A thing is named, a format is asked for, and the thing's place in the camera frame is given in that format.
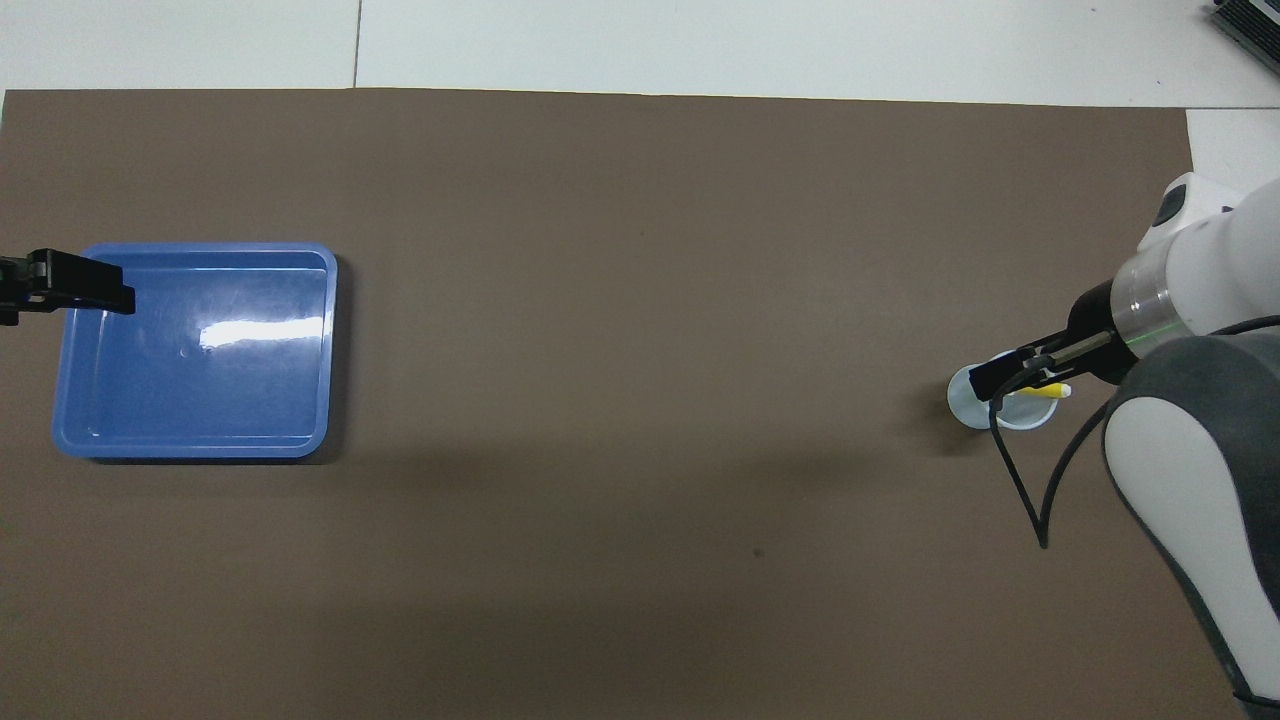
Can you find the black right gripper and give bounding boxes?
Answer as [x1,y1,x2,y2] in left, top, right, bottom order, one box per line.
[968,280,1129,404]

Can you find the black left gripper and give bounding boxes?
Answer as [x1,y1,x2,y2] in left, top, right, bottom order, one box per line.
[0,248,137,328]

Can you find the translucent plastic cup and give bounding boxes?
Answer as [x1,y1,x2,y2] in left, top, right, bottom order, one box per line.
[946,350,1059,431]

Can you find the blue plastic tray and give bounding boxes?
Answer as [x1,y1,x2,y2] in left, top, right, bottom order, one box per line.
[52,242,339,461]

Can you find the brown table mat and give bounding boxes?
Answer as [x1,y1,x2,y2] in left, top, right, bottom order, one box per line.
[0,88,1259,720]

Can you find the gray ribbed device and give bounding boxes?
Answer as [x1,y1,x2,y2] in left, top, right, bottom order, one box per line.
[1208,0,1280,73]

